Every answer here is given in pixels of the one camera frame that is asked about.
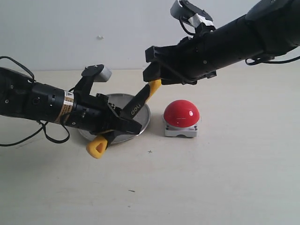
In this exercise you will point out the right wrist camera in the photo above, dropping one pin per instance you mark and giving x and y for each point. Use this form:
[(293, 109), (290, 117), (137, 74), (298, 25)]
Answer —
[(193, 20)]

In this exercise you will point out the round steel plate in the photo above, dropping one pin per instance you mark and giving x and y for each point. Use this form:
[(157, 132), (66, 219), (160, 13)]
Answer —
[(120, 100)]

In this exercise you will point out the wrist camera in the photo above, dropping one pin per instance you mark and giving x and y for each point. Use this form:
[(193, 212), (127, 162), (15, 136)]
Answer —
[(193, 20), (92, 74)]

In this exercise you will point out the yellow black claw hammer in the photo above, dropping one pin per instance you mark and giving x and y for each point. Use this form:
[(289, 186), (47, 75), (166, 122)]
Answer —
[(99, 145)]

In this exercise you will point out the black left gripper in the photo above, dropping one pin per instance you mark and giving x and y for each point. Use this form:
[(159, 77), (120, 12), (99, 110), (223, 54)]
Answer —
[(98, 115)]

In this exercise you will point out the red dome push button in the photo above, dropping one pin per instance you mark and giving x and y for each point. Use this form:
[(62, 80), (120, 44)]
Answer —
[(181, 118)]

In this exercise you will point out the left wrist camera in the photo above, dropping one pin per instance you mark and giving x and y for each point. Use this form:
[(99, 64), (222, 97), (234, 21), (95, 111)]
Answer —
[(92, 74)]

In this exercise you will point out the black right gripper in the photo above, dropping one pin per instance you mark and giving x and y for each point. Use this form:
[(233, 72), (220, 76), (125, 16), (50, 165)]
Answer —
[(184, 63)]

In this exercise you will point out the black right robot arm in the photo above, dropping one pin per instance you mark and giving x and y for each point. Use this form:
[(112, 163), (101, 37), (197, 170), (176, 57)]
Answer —
[(271, 28)]

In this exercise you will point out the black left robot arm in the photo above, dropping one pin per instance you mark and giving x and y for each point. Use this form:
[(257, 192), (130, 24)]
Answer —
[(21, 97)]

